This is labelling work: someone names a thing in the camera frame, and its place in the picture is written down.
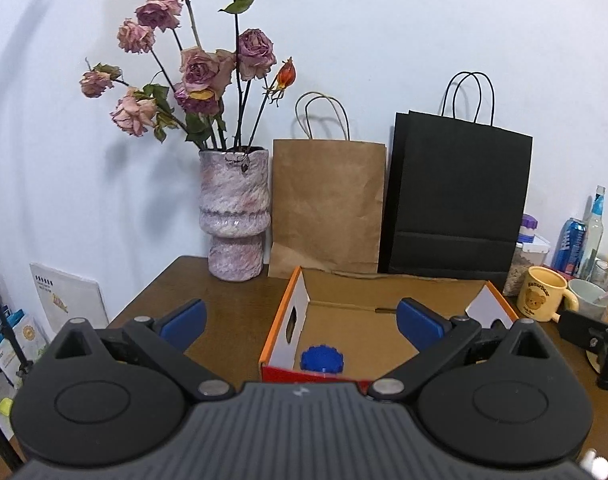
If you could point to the white paper booklet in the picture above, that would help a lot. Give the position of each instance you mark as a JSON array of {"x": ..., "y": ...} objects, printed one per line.
[{"x": 69, "y": 300}]

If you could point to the purple lidded jar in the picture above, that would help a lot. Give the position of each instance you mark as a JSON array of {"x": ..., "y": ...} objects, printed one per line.
[{"x": 528, "y": 227}]

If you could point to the blue soda can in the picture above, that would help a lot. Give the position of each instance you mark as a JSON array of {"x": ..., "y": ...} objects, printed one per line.
[{"x": 568, "y": 245}]

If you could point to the orange cardboard box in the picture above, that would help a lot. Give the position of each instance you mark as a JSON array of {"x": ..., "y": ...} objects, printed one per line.
[{"x": 354, "y": 325}]

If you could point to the clear drinking glass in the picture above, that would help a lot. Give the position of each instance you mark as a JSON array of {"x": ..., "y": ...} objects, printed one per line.
[{"x": 606, "y": 272}]

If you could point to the blue and white packets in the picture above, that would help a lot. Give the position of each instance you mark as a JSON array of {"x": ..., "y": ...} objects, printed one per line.
[{"x": 11, "y": 340}]

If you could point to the brown paper bag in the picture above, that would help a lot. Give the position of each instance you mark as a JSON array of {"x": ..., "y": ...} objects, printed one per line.
[{"x": 329, "y": 200}]

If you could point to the pink mottled ceramic vase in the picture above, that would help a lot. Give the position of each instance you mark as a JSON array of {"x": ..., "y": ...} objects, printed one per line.
[{"x": 234, "y": 210}]

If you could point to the clear plastic food container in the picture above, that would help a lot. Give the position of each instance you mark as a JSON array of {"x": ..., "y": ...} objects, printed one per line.
[{"x": 516, "y": 265}]

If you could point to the white ceramic cup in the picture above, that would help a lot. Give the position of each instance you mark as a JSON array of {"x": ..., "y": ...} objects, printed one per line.
[{"x": 586, "y": 292}]

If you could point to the dried pink rose bouquet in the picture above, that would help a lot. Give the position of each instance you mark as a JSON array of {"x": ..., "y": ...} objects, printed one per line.
[{"x": 199, "y": 67}]

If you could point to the blue plastic gear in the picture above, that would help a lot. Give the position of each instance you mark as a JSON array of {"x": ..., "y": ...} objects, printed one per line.
[{"x": 323, "y": 359}]

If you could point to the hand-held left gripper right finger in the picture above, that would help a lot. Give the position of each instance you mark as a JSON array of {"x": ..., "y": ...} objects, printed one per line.
[{"x": 419, "y": 322}]

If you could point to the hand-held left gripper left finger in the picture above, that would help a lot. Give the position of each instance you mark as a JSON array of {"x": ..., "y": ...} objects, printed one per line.
[{"x": 184, "y": 324}]

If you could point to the yellow bear mug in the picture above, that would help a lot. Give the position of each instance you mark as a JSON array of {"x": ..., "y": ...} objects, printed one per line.
[{"x": 541, "y": 295}]

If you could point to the black paper bag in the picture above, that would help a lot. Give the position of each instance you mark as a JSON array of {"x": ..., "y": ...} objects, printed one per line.
[{"x": 458, "y": 185}]

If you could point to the black tripod stand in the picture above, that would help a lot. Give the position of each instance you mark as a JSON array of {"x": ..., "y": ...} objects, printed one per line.
[{"x": 9, "y": 330}]

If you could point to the clear glass bottle blue label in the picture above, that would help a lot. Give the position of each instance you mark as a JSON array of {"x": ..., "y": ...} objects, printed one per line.
[{"x": 594, "y": 230}]

